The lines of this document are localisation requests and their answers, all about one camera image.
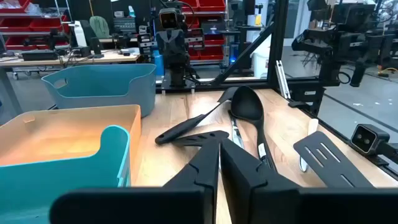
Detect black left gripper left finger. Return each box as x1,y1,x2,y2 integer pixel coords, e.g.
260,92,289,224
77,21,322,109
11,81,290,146
49,138,221,224

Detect wooden work desk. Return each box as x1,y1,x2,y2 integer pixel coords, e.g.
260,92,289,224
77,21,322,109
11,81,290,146
0,49,141,80

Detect shelf with red bins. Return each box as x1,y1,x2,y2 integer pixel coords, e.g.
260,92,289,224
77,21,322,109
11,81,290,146
0,0,72,51
180,0,228,62

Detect black depth camera box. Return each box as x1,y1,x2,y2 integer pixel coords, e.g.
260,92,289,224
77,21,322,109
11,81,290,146
349,123,398,166

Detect blue-grey plastic bin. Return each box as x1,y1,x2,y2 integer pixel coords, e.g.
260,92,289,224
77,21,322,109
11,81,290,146
41,63,157,118

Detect white bucket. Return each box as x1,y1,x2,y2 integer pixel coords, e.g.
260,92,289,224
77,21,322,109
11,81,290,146
251,46,271,78

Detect green chair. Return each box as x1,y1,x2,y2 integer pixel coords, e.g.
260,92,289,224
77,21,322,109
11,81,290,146
89,15,111,40

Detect small black spoon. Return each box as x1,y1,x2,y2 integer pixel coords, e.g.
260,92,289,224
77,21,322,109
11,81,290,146
154,86,240,146

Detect silver aluminium bar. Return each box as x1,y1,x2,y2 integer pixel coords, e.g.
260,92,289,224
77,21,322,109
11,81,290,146
275,60,292,100

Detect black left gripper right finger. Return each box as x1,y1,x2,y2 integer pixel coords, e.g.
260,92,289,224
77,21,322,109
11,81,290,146
220,138,398,224

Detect black turner red-button handle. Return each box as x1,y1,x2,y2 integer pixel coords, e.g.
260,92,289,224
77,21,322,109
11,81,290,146
293,130,374,189

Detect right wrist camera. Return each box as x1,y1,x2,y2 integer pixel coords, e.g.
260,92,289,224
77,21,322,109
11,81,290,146
158,7,182,31

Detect teal plastic bin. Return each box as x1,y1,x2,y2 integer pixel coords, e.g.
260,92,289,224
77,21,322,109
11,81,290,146
0,124,131,224

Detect black desktop box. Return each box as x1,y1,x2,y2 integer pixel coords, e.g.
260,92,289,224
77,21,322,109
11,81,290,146
21,50,59,62

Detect large black spoon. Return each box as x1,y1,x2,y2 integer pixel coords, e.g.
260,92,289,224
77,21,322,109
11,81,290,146
229,85,278,172

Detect black neighbouring robot station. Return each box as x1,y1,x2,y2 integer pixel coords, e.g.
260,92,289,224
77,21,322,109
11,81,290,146
291,0,398,88

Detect white desktop device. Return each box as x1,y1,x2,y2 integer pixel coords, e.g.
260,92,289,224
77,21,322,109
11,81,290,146
68,20,88,48

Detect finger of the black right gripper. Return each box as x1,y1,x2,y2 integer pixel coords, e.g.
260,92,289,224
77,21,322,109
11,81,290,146
170,30,187,58
156,30,171,58

